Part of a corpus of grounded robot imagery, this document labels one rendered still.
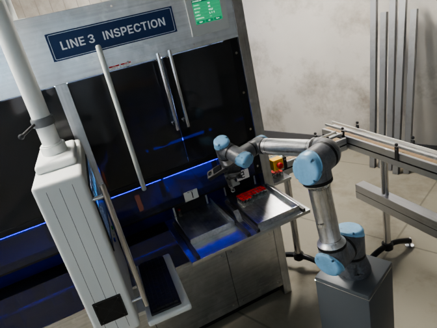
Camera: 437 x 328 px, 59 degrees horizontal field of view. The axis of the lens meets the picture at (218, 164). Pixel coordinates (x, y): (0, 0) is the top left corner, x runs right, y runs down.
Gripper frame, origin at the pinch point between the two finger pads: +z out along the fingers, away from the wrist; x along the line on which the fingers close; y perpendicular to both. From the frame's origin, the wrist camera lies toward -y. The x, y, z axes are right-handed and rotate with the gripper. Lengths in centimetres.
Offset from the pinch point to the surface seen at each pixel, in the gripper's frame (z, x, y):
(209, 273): 64, -16, -28
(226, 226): 16.2, -14.0, -6.9
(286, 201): 26.0, 0.0, 27.9
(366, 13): 77, 238, 160
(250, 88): -19, 50, 22
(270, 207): 24.8, -2.8, 18.0
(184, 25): -62, 57, -5
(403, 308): 104, -46, 87
